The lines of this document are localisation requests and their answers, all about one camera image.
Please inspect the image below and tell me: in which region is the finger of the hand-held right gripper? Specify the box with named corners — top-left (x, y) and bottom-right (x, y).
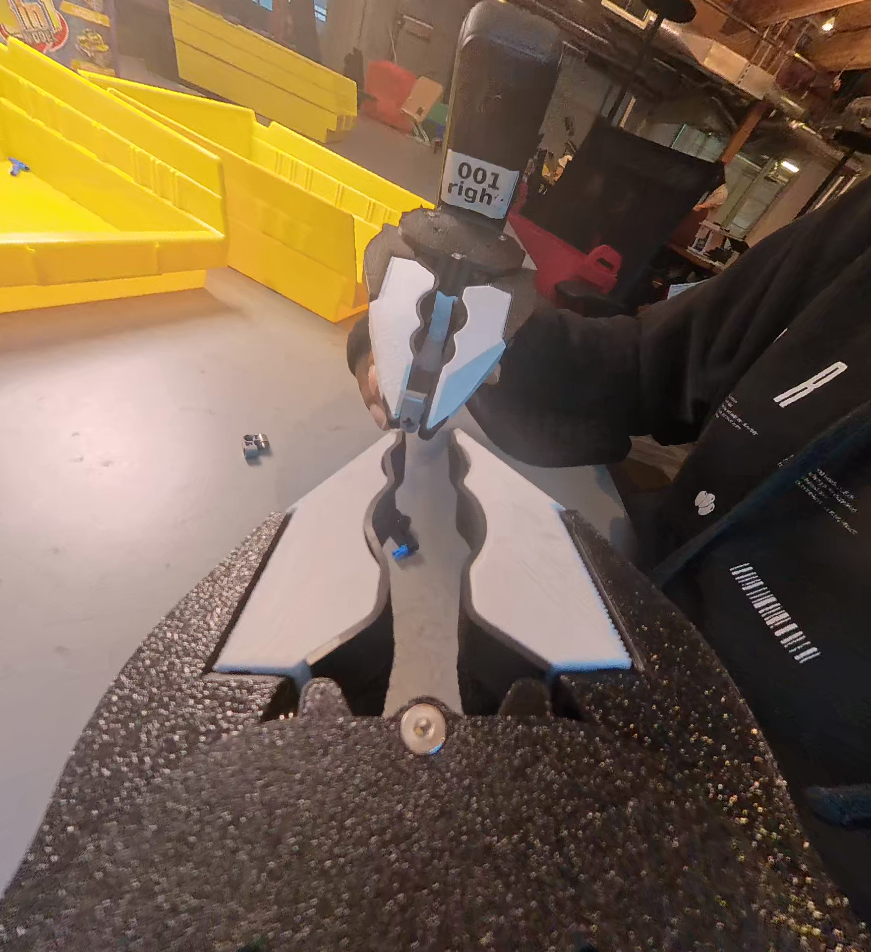
top-left (368, 255), bottom-right (436, 432)
top-left (419, 285), bottom-right (514, 441)

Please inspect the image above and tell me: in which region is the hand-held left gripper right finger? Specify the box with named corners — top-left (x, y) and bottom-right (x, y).
top-left (449, 430), bottom-right (635, 716)

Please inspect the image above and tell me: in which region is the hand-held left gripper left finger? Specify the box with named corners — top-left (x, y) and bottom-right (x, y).
top-left (212, 431), bottom-right (406, 716)

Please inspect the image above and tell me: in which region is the grey desk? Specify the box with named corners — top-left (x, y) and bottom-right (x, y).
top-left (0, 266), bottom-right (689, 940)

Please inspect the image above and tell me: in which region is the person's right hand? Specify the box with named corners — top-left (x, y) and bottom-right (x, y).
top-left (346, 325), bottom-right (392, 431)

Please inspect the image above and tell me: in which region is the beige folding chair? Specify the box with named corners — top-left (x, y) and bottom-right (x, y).
top-left (402, 74), bottom-right (445, 144)

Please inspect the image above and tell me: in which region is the red chair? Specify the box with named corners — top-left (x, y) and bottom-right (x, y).
top-left (364, 59), bottom-right (417, 133)

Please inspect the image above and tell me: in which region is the wide yellow bin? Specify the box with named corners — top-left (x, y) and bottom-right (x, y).
top-left (82, 70), bottom-right (436, 324)
top-left (0, 15), bottom-right (230, 318)

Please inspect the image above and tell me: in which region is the black partition panel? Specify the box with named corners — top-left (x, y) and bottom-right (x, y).
top-left (547, 119), bottom-right (726, 313)

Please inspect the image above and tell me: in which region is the stack of yellow bins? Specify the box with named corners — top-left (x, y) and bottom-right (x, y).
top-left (170, 0), bottom-right (359, 144)

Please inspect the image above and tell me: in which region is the person's black hoodie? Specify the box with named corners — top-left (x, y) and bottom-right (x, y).
top-left (614, 156), bottom-right (871, 952)

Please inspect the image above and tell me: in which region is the colourful toy box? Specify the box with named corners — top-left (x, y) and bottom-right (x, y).
top-left (0, 0), bottom-right (120, 75)

